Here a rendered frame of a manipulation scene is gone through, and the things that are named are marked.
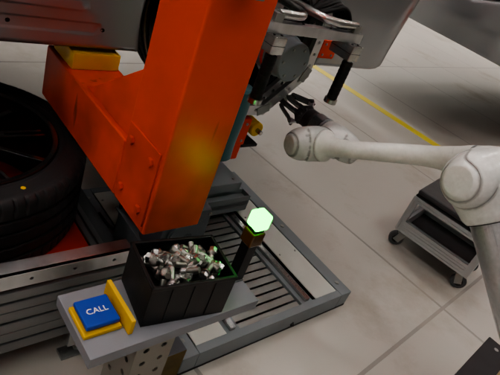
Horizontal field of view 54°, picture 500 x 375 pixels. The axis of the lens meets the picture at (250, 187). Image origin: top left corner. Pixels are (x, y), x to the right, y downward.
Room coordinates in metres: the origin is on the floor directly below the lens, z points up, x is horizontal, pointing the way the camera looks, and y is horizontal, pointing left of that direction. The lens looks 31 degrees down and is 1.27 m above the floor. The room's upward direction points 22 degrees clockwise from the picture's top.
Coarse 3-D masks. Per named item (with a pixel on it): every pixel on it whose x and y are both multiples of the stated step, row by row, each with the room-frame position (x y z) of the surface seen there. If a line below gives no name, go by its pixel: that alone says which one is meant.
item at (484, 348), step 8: (488, 344) 1.30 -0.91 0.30; (496, 344) 1.31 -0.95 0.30; (480, 352) 1.24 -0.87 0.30; (488, 352) 1.26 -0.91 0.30; (496, 352) 1.28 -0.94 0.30; (472, 360) 1.19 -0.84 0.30; (480, 360) 1.21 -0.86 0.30; (488, 360) 1.22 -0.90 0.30; (496, 360) 1.24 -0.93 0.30; (464, 368) 1.14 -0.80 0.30; (472, 368) 1.16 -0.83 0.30; (480, 368) 1.17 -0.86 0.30; (488, 368) 1.18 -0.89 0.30; (496, 368) 1.20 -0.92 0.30
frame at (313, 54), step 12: (312, 0) 1.77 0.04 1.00; (312, 24) 1.81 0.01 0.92; (324, 24) 1.78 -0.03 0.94; (312, 48) 1.78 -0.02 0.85; (312, 60) 1.80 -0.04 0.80; (276, 84) 1.76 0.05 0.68; (288, 84) 1.75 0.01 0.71; (264, 96) 1.73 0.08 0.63; (276, 96) 1.72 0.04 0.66; (252, 108) 1.64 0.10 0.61; (264, 108) 1.68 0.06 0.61
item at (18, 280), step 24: (120, 240) 0.99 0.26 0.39; (0, 264) 0.76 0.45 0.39; (24, 264) 0.79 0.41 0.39; (48, 264) 0.82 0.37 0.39; (72, 264) 0.85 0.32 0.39; (96, 264) 0.90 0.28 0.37; (120, 264) 0.96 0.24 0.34; (0, 288) 0.73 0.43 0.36; (24, 288) 0.77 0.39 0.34; (48, 288) 0.81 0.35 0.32; (72, 288) 0.86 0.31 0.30; (0, 312) 0.73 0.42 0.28
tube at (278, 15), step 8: (280, 0) 1.55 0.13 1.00; (288, 0) 1.53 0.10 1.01; (280, 8) 1.36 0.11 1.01; (288, 8) 1.53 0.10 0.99; (296, 8) 1.49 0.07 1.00; (272, 16) 1.35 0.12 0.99; (280, 16) 1.35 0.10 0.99; (288, 16) 1.38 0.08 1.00; (296, 16) 1.40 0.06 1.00; (304, 16) 1.43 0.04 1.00
